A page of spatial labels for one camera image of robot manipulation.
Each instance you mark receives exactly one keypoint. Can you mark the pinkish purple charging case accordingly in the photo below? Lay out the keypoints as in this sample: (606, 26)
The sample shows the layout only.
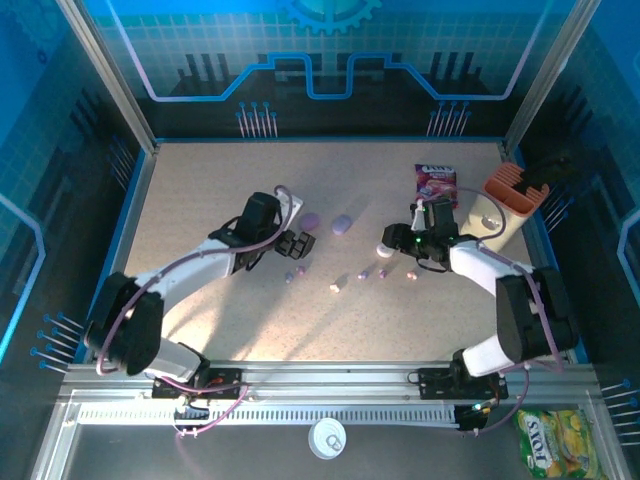
(310, 221)

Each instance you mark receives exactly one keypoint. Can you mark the white round charging case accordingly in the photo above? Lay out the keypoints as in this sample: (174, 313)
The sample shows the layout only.
(385, 251)

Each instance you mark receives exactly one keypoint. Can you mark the lavender charging case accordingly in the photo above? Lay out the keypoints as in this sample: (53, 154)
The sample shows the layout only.
(342, 224)

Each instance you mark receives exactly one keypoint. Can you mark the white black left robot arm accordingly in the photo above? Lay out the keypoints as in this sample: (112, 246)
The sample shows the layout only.
(190, 265)

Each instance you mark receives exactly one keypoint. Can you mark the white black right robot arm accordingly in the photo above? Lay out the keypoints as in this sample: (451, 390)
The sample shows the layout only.
(475, 265)

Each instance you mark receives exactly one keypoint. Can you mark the purple berry candy bag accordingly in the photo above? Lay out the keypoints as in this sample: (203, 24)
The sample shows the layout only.
(436, 180)

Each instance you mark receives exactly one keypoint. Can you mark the cream knife block orange top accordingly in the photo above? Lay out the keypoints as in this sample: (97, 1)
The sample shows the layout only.
(480, 225)

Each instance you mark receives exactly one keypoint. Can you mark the white can lid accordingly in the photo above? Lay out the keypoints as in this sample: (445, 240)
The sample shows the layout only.
(322, 435)

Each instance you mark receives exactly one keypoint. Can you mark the green lemon candy bag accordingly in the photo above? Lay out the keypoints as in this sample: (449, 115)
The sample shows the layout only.
(560, 442)

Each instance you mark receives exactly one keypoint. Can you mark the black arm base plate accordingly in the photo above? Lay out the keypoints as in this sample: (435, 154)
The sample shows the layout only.
(440, 385)
(220, 382)

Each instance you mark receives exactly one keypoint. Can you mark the aluminium frame rail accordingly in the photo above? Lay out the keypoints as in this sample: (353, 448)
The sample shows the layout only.
(325, 372)

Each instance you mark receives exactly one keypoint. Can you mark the aluminium frame post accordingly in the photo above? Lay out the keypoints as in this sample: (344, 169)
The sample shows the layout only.
(107, 75)
(550, 75)

